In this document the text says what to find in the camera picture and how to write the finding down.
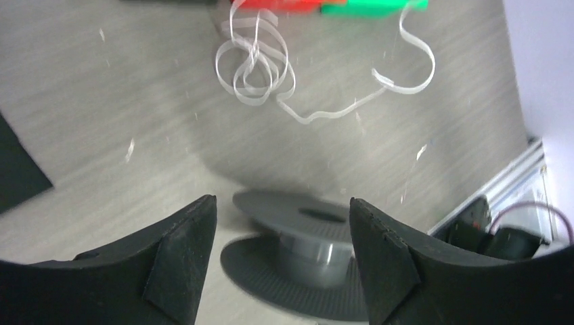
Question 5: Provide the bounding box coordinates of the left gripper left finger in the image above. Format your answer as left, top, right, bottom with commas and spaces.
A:
1, 195, 217, 324

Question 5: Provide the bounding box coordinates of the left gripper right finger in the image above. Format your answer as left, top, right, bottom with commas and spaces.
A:
349, 198, 573, 324

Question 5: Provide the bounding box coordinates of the grey plastic cable spool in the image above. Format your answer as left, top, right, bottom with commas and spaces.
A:
220, 190, 368, 324

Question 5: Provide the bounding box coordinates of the white cable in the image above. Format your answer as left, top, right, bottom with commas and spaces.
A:
214, 0, 437, 125

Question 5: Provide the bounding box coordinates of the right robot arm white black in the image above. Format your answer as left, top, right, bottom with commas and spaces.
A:
436, 196, 549, 261

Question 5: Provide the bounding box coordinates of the black cloth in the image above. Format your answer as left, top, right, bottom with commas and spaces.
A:
1, 117, 53, 213

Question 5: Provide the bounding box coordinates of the green plastic bin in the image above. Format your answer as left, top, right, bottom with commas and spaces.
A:
320, 0, 428, 18

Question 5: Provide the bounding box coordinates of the red plastic bin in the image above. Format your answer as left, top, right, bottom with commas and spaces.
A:
239, 0, 347, 13

